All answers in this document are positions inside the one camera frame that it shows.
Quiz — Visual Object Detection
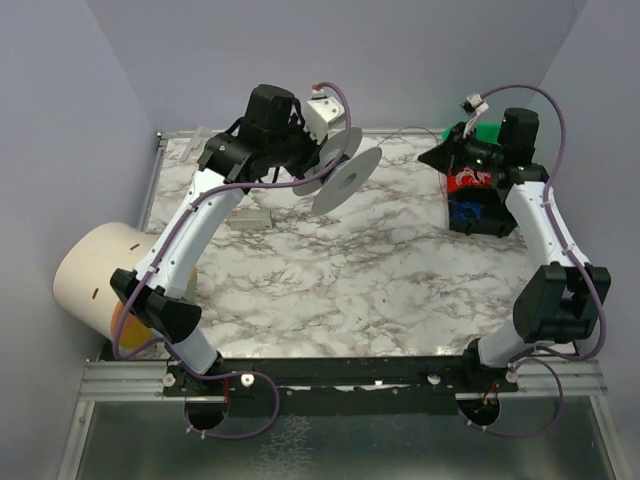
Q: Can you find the white perforated cable spool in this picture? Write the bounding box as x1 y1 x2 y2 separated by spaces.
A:
292 127 382 215

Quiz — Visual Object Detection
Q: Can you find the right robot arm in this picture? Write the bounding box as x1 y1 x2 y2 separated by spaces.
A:
417 108 611 368

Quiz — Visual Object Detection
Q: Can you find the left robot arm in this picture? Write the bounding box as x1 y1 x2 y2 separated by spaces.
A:
110 84 344 375

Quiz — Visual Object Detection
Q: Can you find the red storage bin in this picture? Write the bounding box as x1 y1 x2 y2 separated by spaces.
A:
446 167 492 194

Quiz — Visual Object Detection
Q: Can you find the green storage bin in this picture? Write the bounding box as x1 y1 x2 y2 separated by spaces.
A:
442 121 501 144

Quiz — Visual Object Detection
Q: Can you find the black storage bin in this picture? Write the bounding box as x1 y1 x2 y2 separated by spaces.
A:
447 187 516 238

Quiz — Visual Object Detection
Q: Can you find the grey cardboard box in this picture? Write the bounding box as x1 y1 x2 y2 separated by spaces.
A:
228 209 273 231

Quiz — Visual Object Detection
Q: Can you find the clear plastic T piece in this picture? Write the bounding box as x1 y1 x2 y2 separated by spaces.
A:
181 127 210 163

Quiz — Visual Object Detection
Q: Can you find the beige cylinder with orange disc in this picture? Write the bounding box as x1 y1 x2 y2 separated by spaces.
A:
53 222 209 362

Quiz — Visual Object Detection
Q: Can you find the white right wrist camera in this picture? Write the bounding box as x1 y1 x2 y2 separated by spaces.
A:
461 93 489 138

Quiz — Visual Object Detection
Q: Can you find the blue cable bundle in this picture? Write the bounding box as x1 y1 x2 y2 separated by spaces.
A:
452 199 489 224

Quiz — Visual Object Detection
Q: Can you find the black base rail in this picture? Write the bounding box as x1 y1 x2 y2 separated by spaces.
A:
163 353 518 417

